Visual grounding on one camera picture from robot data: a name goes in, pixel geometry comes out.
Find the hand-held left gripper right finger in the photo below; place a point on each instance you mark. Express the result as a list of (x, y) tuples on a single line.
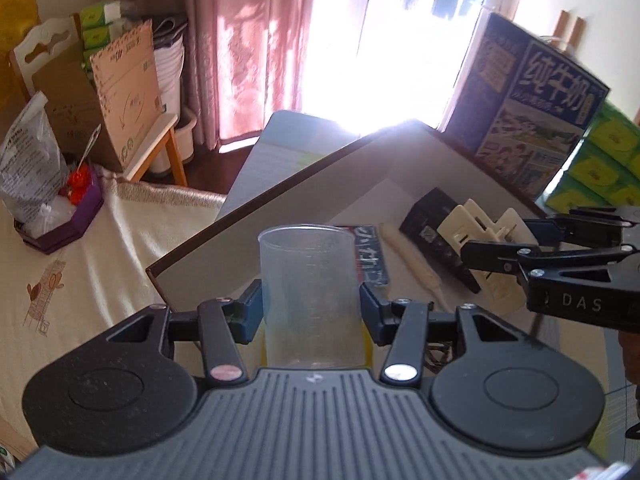
[(370, 310)]

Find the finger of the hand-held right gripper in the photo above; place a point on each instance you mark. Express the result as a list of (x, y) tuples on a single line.
[(575, 227), (495, 255)]

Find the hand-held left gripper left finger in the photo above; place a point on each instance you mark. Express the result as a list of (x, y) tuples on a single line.
[(250, 306)]

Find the white hair claw clip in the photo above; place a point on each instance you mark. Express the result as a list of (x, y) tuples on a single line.
[(460, 225)]

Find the blue toothpaste pack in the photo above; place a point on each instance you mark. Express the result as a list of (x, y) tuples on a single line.
[(367, 260)]

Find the clear plastic cup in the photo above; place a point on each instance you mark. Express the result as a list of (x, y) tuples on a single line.
[(310, 290)]

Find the black product box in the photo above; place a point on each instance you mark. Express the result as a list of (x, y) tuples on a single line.
[(425, 225)]

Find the brown storage box white interior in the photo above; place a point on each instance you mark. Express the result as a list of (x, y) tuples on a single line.
[(325, 185)]

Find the stack of green tissue packs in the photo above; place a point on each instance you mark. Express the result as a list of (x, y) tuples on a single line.
[(600, 170)]

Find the cream plastic stick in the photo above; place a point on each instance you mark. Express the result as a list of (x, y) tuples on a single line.
[(410, 257)]

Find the blue milk carton box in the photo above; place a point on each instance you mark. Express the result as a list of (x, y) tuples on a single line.
[(530, 110)]

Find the cream blanket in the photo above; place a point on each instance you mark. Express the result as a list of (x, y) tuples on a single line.
[(100, 270)]

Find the wooden stool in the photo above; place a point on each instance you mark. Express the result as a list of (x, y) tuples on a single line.
[(155, 135)]

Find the purple octagonal tray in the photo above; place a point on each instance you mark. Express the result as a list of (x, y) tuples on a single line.
[(65, 230)]

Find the red plastic ornament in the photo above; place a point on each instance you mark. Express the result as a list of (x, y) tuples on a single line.
[(77, 182)]

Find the white plastic bin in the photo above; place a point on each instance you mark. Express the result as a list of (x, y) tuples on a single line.
[(170, 75)]

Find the printed brown cardboard box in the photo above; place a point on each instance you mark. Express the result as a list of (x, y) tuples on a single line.
[(125, 95)]

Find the pink curtain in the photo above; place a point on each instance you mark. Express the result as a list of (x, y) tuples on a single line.
[(250, 60)]

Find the white plastic bag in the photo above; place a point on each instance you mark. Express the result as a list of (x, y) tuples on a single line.
[(25, 160)]

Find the green tissue pack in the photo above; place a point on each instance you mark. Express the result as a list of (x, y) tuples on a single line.
[(100, 14), (97, 37)]

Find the yellow bag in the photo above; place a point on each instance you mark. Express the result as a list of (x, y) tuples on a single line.
[(17, 20)]

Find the wooden frame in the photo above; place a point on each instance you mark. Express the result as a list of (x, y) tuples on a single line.
[(570, 27)]

